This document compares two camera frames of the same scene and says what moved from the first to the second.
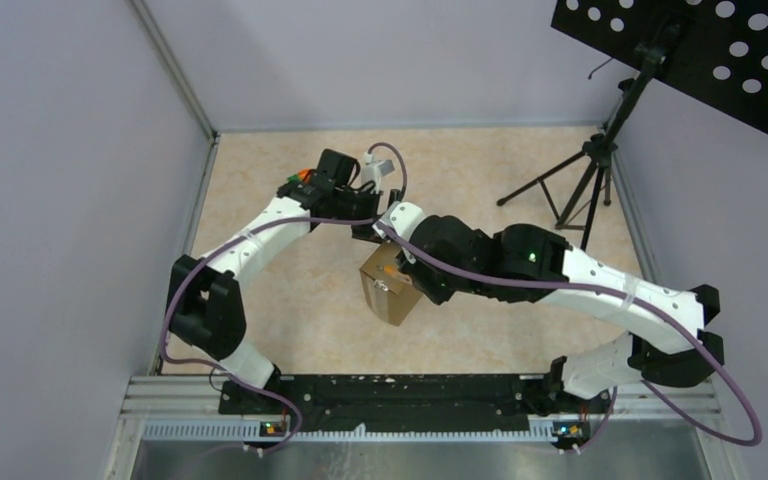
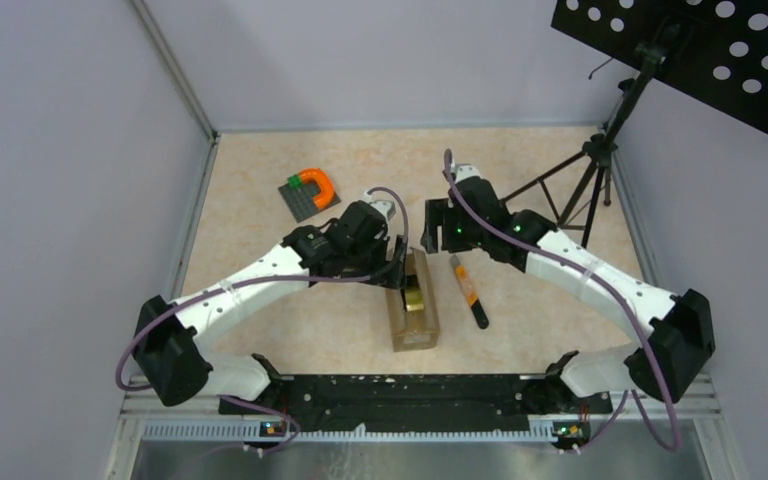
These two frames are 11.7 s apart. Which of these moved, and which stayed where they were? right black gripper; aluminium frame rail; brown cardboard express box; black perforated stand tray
Moved: right black gripper; brown cardboard express box
Stayed: black perforated stand tray; aluminium frame rail
